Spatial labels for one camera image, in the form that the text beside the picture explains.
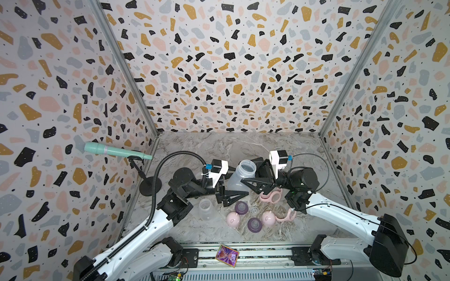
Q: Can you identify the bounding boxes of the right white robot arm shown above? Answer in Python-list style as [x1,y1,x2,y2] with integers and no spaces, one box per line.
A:
[241,157,411,277]

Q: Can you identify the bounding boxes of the pink bottle cap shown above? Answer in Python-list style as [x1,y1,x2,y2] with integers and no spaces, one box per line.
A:
[261,211,277,227]
[226,212,240,228]

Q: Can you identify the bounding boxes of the purple bottle collar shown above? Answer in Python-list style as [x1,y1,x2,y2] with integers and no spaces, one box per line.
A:
[234,201,249,215]
[247,218,263,233]

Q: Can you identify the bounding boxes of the black microphone stand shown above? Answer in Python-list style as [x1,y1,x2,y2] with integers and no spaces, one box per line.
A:
[127,156,162,197]

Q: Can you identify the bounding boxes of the black corrugated cable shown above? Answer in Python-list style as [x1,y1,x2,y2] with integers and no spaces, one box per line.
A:
[79,150,207,281]

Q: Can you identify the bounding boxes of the left corner aluminium post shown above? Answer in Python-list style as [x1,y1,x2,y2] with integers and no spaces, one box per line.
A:
[88,0,158,139]

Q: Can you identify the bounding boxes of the right corner aluminium post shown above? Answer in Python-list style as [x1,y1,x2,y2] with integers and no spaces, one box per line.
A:
[319,0,403,138]

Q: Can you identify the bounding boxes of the pink bottle handle ring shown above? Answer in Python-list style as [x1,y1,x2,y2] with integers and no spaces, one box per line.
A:
[259,188,283,204]

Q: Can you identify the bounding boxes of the clear silicone nipple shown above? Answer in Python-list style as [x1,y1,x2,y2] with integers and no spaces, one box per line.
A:
[250,207,259,215]

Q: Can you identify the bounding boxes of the right thin black cable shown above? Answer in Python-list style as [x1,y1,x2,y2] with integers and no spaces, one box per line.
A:
[290,152,330,192]

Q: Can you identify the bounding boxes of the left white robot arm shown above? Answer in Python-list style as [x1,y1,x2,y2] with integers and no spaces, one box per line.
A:
[73,165,248,281]

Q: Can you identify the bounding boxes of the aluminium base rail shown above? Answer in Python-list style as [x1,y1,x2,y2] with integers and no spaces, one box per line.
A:
[142,242,381,281]

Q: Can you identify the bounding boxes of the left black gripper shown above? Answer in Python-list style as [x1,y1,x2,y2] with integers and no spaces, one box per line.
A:
[186,165,249,209]

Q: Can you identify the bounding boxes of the corner aluminium post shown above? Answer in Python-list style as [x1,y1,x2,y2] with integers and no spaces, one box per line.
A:
[319,0,403,138]
[88,0,158,139]

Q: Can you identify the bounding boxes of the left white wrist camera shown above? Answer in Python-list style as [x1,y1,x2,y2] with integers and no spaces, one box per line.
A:
[206,159,229,187]

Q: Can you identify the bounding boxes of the mint green microphone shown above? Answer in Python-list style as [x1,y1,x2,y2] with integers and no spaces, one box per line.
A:
[84,142,153,160]

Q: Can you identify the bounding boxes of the colourful holographic card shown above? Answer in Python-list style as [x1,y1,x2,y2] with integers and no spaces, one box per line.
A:
[215,245,239,268]

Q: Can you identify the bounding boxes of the small clear baby bottle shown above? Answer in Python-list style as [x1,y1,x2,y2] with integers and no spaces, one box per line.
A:
[199,199,215,221]

